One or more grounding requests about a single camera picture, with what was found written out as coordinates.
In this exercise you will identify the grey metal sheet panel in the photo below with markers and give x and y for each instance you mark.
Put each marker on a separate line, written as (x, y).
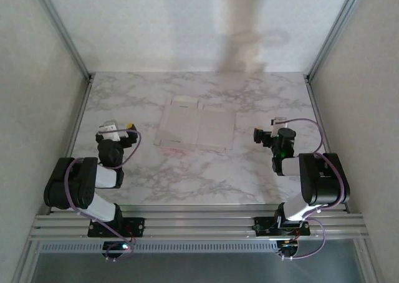
(199, 269)

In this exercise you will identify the aluminium frame post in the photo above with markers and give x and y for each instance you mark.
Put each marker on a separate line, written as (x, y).
(62, 30)
(337, 30)

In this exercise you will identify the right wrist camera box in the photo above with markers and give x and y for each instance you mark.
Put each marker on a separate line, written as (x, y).
(278, 123)

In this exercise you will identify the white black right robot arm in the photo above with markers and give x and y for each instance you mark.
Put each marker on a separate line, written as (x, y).
(324, 183)

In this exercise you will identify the aluminium lower frame bar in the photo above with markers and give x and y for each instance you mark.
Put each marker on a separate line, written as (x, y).
(26, 264)
(369, 264)

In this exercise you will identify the aluminium table side rail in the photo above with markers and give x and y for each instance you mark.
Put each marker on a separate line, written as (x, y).
(81, 108)
(315, 108)

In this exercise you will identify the pink white cardboard box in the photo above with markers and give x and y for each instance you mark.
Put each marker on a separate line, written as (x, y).
(194, 125)

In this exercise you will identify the aluminium mounting rail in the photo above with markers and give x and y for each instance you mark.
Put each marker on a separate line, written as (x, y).
(199, 222)

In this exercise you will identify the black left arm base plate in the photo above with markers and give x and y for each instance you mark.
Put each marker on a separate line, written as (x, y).
(137, 227)

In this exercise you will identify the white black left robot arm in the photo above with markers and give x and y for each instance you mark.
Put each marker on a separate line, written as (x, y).
(71, 183)

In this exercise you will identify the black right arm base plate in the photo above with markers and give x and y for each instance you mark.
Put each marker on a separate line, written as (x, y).
(265, 227)

